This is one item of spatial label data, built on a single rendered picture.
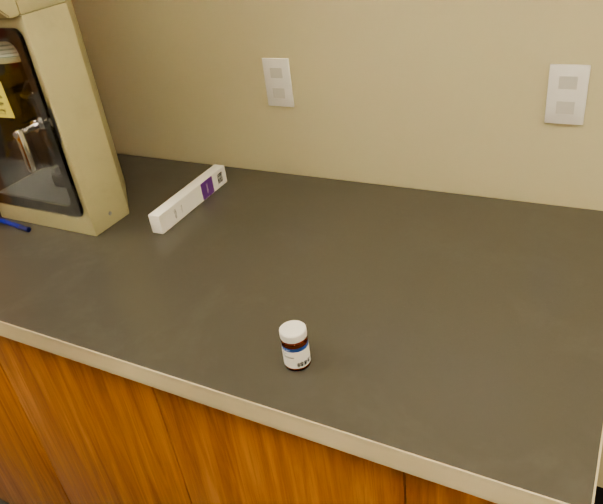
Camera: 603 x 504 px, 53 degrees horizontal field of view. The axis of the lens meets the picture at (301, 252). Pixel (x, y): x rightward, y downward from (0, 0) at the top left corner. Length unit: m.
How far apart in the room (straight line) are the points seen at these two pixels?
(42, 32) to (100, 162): 0.29
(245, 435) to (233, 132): 0.85
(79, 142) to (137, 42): 0.43
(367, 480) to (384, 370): 0.16
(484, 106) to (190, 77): 0.74
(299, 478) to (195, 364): 0.25
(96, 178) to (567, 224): 0.98
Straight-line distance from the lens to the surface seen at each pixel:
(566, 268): 1.15
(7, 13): 1.27
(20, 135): 1.33
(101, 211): 1.43
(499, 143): 1.34
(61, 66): 1.34
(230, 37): 1.52
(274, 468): 1.05
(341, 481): 0.99
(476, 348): 0.96
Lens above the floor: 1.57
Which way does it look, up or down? 32 degrees down
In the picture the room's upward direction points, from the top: 8 degrees counter-clockwise
